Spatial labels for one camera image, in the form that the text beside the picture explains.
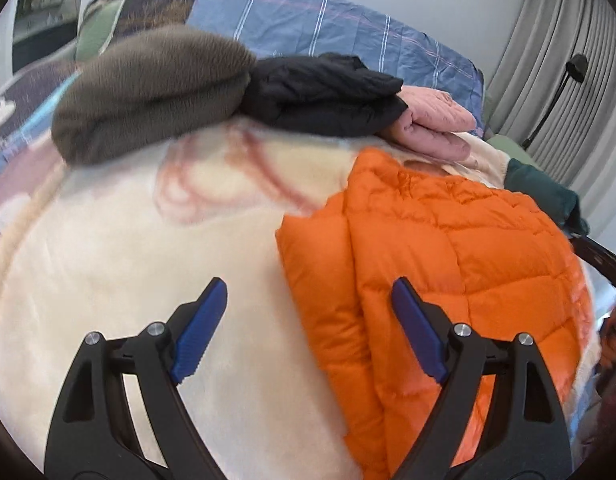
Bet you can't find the green pillow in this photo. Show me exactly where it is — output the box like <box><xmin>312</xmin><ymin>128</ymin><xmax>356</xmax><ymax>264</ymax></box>
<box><xmin>75</xmin><ymin>0</ymin><xmax>124</xmax><ymax>63</ymax></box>
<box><xmin>488</xmin><ymin>134</ymin><xmax>536</xmax><ymax>168</ymax></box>

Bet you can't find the black floor lamp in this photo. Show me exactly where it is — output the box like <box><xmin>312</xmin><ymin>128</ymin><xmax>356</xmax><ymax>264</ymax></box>
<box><xmin>520</xmin><ymin>53</ymin><xmax>589</xmax><ymax>150</ymax></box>

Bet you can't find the orange hooded puffer jacket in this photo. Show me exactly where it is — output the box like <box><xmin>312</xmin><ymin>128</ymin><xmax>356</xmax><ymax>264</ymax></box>
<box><xmin>275</xmin><ymin>146</ymin><xmax>596</xmax><ymax>480</ymax></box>

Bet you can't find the cream pink fleece blanket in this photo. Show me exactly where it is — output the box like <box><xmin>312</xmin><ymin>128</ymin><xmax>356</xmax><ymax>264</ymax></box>
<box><xmin>0</xmin><ymin>120</ymin><xmax>603</xmax><ymax>480</ymax></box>

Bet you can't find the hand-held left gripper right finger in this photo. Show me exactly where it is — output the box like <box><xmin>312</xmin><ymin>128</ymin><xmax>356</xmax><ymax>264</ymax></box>
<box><xmin>388</xmin><ymin>276</ymin><xmax>573</xmax><ymax>480</ymax></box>

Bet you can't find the pink quilted garment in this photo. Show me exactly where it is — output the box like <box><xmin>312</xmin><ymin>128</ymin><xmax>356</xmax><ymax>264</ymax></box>
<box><xmin>383</xmin><ymin>85</ymin><xmax>477</xmax><ymax>162</ymax></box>

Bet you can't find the brown fleece garment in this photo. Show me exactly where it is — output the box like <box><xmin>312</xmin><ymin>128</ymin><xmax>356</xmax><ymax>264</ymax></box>
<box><xmin>52</xmin><ymin>25</ymin><xmax>256</xmax><ymax>166</ymax></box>

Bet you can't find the black puffer jacket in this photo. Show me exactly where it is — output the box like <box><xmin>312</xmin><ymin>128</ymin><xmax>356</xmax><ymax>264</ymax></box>
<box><xmin>238</xmin><ymin>52</ymin><xmax>409</xmax><ymax>139</ymax></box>

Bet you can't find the grey pleated curtain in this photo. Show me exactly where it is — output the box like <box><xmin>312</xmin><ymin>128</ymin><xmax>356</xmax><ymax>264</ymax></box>
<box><xmin>488</xmin><ymin>0</ymin><xmax>616</xmax><ymax>221</ymax></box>

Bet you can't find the blue plaid pillow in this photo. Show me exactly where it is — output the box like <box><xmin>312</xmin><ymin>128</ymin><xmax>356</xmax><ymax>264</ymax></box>
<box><xmin>188</xmin><ymin>0</ymin><xmax>486</xmax><ymax>138</ymax></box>

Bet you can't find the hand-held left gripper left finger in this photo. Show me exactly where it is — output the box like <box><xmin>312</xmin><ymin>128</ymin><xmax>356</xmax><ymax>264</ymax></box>
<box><xmin>44</xmin><ymin>276</ymin><xmax>229</xmax><ymax>480</ymax></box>

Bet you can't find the dark curved bar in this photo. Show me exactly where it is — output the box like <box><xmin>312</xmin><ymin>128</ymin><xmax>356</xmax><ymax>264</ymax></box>
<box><xmin>570</xmin><ymin>234</ymin><xmax>616</xmax><ymax>301</ymax></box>

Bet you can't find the dark green garment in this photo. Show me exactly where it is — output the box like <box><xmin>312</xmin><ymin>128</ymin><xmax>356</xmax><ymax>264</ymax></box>
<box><xmin>502</xmin><ymin>158</ymin><xmax>591</xmax><ymax>236</ymax></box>

